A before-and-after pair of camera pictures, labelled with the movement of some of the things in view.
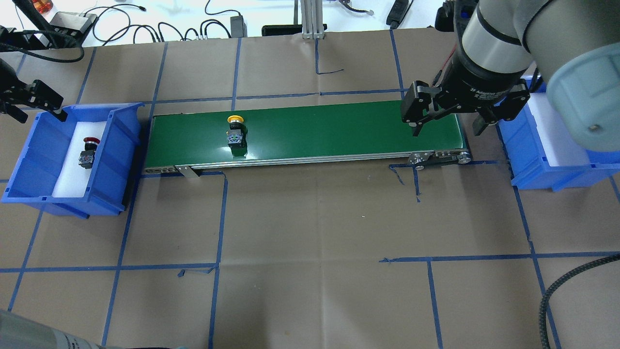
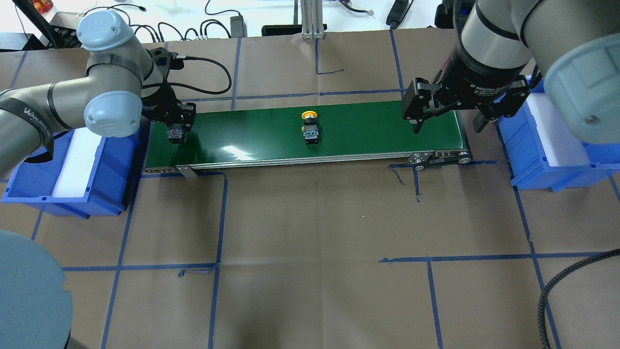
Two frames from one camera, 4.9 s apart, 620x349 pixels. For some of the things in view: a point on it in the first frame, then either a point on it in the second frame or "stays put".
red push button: x=86 y=156 → x=174 y=134
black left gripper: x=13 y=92 → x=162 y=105
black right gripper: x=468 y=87 stays put
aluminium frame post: x=312 y=19 stays put
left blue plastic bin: x=40 y=163 stays put
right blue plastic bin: x=527 y=166 stays put
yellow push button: x=235 y=136 → x=310 y=129
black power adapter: x=239 y=28 stays put
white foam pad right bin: x=559 y=150 stays put
